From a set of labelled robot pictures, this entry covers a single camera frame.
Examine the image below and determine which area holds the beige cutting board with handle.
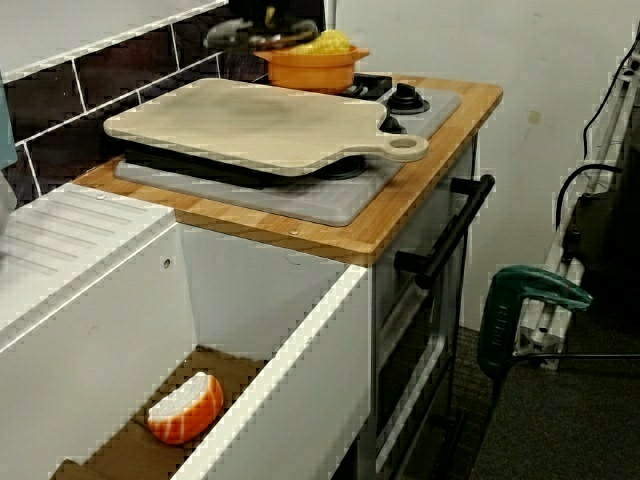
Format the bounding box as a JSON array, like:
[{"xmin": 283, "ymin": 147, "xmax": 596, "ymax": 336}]
[{"xmin": 102, "ymin": 77, "xmax": 431, "ymax": 177}]

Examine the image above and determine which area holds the yellow toy corn cob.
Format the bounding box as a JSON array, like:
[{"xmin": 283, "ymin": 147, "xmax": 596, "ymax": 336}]
[{"xmin": 292, "ymin": 28, "xmax": 352, "ymax": 56}]

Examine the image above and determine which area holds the smoked lid with yellow knob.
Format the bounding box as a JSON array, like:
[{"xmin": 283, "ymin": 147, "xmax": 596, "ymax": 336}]
[{"xmin": 203, "ymin": 17, "xmax": 322, "ymax": 51}]

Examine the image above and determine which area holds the black cable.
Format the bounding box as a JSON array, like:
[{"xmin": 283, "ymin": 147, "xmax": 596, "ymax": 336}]
[
  {"xmin": 582, "ymin": 37, "xmax": 640, "ymax": 156},
  {"xmin": 555, "ymin": 163, "xmax": 624, "ymax": 261},
  {"xmin": 509, "ymin": 352, "xmax": 640, "ymax": 362}
]

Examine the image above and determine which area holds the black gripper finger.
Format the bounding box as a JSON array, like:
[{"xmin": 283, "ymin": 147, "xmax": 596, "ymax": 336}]
[
  {"xmin": 244, "ymin": 0, "xmax": 269, "ymax": 31},
  {"xmin": 275, "ymin": 0, "xmax": 301, "ymax": 30}
]

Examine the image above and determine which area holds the grey stove top plate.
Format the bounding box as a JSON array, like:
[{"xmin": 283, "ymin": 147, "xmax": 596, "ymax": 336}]
[{"xmin": 113, "ymin": 84, "xmax": 462, "ymax": 227}]

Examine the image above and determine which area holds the brown cardboard sheet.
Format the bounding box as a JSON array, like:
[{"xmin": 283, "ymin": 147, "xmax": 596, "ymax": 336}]
[{"xmin": 49, "ymin": 344, "xmax": 271, "ymax": 480}]

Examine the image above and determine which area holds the black oven door handle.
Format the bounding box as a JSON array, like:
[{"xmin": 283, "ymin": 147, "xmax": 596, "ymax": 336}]
[{"xmin": 393, "ymin": 173, "xmax": 496, "ymax": 290}]

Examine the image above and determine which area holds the salmon sushi toy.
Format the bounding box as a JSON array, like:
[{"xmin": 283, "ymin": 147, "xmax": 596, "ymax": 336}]
[{"xmin": 146, "ymin": 370, "xmax": 225, "ymax": 446}]

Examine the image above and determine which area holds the black equipment box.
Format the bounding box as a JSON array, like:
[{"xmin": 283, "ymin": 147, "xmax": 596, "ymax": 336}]
[{"xmin": 564, "ymin": 134, "xmax": 640, "ymax": 311}]

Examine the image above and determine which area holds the teal box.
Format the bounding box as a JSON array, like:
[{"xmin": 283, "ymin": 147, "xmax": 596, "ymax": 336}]
[{"xmin": 0, "ymin": 84, "xmax": 19, "ymax": 171}]

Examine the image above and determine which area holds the black burner grate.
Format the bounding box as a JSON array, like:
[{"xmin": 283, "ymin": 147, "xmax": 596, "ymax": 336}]
[{"xmin": 349, "ymin": 72, "xmax": 394, "ymax": 99}]

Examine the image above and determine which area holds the aluminium frame rail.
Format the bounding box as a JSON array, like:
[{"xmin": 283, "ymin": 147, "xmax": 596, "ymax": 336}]
[{"xmin": 519, "ymin": 49, "xmax": 640, "ymax": 371}]

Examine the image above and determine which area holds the green clamp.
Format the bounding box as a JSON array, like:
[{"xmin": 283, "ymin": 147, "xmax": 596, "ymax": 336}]
[{"xmin": 477, "ymin": 264, "xmax": 594, "ymax": 376}]

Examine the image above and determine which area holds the white toy sink basin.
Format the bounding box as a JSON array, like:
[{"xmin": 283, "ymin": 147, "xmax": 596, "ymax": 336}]
[{"xmin": 0, "ymin": 182, "xmax": 374, "ymax": 480}]

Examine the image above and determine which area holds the orange toy pot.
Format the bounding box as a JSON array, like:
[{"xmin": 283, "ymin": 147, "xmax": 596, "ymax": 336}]
[{"xmin": 252, "ymin": 43, "xmax": 372, "ymax": 95}]

